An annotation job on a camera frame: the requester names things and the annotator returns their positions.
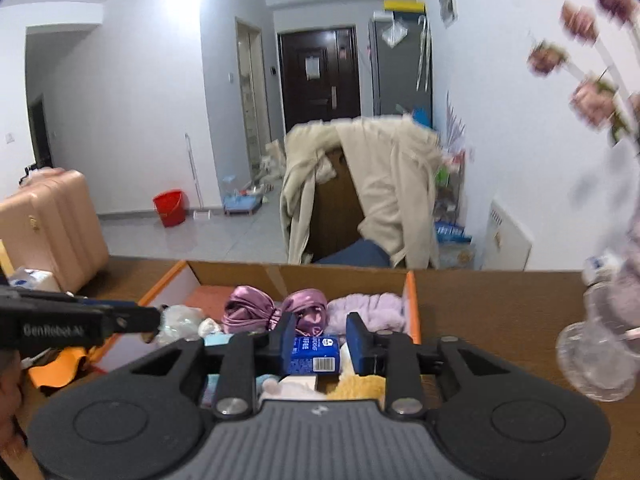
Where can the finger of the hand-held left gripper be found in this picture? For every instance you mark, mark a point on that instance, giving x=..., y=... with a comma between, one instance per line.
x=107, y=303
x=132, y=317

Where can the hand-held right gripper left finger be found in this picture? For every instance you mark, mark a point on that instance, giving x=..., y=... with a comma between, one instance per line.
x=287, y=344

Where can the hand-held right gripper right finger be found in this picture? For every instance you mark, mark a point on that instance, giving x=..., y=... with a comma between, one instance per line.
x=356, y=344

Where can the blue tissue packet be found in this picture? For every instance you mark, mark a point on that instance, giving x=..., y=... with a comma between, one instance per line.
x=312, y=355

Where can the lavender fluffy headband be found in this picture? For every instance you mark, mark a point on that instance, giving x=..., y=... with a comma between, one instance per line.
x=370, y=310

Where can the iridescent plastic bag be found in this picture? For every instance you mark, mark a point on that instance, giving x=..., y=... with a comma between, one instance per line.
x=180, y=322

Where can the purple satin scrunchie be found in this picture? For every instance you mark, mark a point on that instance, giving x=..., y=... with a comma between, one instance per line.
x=247, y=307

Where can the red cardboard box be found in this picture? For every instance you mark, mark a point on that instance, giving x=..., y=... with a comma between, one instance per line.
x=240, y=274

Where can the person's left hand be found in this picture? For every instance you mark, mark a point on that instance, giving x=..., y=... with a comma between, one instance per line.
x=10, y=380

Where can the orange band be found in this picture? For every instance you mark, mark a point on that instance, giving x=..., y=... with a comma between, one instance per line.
x=65, y=365

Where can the clear bag blue white pack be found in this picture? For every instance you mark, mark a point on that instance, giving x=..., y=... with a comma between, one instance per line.
x=35, y=280

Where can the crumpled white tissue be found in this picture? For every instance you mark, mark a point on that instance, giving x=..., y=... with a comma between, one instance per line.
x=210, y=327

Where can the blue denim cloth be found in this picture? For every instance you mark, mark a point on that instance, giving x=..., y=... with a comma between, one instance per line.
x=357, y=254

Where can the pink suitcase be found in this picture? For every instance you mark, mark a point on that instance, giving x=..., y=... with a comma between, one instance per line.
x=50, y=230

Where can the red bucket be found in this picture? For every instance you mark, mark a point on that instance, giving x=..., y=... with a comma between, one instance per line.
x=170, y=209

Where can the brown chair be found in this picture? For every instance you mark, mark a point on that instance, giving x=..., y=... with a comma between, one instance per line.
x=335, y=210

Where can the blue pet bowl stand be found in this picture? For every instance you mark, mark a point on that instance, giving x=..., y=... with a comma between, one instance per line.
x=242, y=205

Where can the white mop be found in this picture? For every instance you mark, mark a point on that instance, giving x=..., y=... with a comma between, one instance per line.
x=195, y=180

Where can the beige jacket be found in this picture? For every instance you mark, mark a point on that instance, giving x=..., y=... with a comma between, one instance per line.
x=395, y=185

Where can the storage rack with bottles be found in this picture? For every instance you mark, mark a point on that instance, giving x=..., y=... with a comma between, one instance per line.
x=452, y=210

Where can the white dog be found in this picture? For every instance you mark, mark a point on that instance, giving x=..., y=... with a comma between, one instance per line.
x=272, y=162

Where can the white board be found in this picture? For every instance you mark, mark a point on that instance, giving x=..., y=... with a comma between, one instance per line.
x=507, y=235

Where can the light wooden side door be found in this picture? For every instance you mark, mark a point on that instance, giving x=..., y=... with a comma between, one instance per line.
x=250, y=110

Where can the clear plastic container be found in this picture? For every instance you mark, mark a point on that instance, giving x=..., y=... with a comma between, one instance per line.
x=595, y=360

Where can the dark brown entrance door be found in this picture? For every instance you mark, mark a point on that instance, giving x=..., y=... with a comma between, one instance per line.
x=320, y=105

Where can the grey fridge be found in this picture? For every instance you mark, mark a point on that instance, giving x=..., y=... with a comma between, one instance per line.
x=395, y=75

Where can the pink straw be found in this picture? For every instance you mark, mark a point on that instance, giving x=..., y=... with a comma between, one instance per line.
x=630, y=332

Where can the white paper notice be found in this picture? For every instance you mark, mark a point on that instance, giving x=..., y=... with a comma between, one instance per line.
x=312, y=67

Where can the pink textured vase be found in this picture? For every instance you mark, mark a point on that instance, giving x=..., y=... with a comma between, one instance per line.
x=620, y=220

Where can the clear umbrella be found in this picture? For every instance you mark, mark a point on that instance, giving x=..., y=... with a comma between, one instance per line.
x=424, y=55

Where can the clear plastic bag on fridge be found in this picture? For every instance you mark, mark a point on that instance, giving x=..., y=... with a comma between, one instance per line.
x=395, y=32

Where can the dried pink roses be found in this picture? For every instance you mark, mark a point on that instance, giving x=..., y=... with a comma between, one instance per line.
x=595, y=100

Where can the yellow box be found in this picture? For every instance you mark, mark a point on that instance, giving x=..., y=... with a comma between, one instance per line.
x=405, y=5

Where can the white wall panel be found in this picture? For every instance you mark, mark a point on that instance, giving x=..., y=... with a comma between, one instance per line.
x=448, y=1

